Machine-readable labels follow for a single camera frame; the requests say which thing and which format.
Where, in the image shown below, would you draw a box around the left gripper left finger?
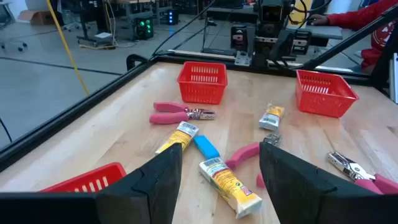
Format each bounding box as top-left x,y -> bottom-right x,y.
95,142 -> 183,224

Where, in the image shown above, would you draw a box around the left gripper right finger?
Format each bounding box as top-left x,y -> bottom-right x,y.
259,141 -> 340,224

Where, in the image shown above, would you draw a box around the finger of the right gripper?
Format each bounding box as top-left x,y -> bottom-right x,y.
253,42 -> 269,67
269,30 -> 295,62

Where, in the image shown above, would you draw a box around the yellow white glue tube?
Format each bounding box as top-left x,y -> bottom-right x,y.
198,157 -> 264,220
154,121 -> 200,156
258,103 -> 285,132

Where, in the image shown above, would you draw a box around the pink-handled pliers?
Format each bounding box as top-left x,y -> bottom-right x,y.
224,133 -> 282,189

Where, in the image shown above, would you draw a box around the large pink handled pliers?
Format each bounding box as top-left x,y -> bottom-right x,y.
326,151 -> 398,195

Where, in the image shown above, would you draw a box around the blue eraser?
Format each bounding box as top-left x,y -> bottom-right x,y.
193,134 -> 221,161

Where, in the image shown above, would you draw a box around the pink-handled hole punch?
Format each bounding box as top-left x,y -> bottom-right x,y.
149,101 -> 217,125

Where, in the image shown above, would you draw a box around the black box with label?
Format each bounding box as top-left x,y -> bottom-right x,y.
292,29 -> 312,56
230,24 -> 249,52

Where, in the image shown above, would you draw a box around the person's hand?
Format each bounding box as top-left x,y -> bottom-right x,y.
309,14 -> 331,27

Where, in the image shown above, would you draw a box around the red plastic basket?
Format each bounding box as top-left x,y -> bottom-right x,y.
177,60 -> 229,105
39,162 -> 127,193
294,69 -> 360,119

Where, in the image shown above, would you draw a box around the grey desk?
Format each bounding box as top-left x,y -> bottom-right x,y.
206,6 -> 343,40

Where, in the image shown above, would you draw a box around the black diagonal brace bar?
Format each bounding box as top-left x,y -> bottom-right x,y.
301,4 -> 398,72

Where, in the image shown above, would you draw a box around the person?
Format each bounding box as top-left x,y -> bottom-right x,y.
326,0 -> 398,74

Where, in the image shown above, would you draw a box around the black device with blue lights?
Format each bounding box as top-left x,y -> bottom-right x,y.
166,8 -> 180,26

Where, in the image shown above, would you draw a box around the computer tower with green lights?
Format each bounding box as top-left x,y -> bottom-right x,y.
134,15 -> 155,40

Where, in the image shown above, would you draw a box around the cardboard box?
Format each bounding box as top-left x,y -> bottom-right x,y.
17,9 -> 55,26

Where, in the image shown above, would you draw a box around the white office chair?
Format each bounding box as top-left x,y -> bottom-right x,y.
0,0 -> 29,52

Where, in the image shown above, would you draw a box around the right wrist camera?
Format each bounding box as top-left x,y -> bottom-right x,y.
260,3 -> 284,23

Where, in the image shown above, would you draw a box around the silver metal mounting bracket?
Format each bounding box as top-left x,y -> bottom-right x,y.
234,50 -> 252,67

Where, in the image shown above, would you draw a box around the black hanging cable with coil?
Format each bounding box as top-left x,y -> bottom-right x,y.
126,0 -> 217,72

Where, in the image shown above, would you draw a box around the black aluminium table frame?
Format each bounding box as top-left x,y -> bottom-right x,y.
0,51 -> 398,172

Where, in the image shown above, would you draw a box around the yellow hanging cable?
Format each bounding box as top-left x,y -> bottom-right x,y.
45,0 -> 90,96

